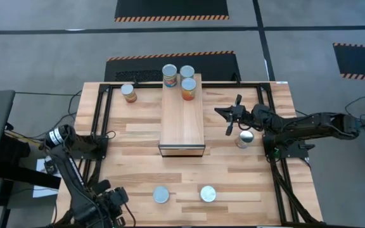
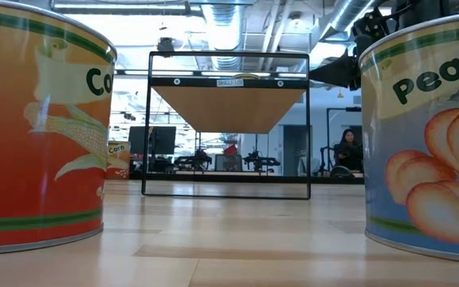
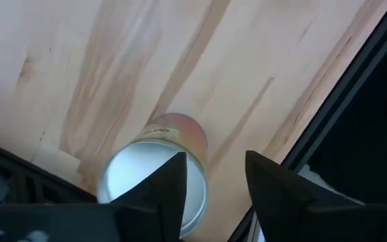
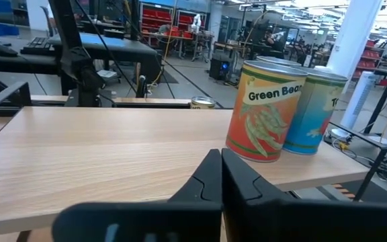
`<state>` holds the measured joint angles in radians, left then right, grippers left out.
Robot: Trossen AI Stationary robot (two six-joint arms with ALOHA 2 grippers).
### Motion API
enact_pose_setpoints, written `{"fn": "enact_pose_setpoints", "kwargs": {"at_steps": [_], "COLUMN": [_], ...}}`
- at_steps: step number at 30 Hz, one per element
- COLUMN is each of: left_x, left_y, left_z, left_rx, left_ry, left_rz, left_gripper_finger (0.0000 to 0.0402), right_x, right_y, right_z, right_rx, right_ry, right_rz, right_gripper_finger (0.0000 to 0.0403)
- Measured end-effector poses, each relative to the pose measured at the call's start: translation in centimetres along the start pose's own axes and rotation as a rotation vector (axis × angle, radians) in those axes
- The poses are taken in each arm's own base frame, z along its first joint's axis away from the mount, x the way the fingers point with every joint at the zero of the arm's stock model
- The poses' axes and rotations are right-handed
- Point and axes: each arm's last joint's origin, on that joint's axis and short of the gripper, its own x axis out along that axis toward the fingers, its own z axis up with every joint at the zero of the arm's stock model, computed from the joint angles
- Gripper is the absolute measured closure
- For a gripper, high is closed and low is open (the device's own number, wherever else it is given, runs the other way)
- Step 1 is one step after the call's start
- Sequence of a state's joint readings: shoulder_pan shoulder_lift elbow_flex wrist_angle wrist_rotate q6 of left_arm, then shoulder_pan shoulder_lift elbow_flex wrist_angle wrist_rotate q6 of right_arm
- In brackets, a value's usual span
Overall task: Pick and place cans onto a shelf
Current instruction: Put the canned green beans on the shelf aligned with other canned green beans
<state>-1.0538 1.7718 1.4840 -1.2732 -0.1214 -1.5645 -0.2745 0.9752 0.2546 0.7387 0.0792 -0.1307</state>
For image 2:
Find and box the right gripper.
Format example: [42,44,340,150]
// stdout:
[308,33,378,91]

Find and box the peach can blue label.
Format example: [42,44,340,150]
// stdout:
[358,11,459,265]

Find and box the corn can orange label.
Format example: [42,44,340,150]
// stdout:
[0,0,118,257]
[106,140,131,181]

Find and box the white shelf label sticker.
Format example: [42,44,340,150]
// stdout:
[216,78,245,88]

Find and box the round ceiling sensor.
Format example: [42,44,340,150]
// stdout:
[288,11,304,28]

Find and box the person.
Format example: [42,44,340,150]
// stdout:
[334,128,365,173]

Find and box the grey door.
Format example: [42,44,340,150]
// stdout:
[283,124,312,177]

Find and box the black chair back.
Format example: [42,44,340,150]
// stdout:
[329,165,355,178]

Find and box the grey box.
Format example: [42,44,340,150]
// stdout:
[214,154,244,173]

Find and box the black ceiling device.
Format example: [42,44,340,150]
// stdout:
[156,37,175,53]

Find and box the black monitor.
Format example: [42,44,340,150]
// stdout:
[128,125,178,156]

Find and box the long ceiling light fixture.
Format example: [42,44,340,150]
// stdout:
[49,0,193,16]

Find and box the black stand frame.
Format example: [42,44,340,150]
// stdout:
[325,106,363,172]

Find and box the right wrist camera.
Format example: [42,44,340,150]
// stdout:
[351,6,394,39]

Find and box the black frame wooden shelf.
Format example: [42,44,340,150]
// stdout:
[141,50,312,201]

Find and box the ribbed silver ceiling duct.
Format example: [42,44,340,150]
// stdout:
[200,3,247,72]

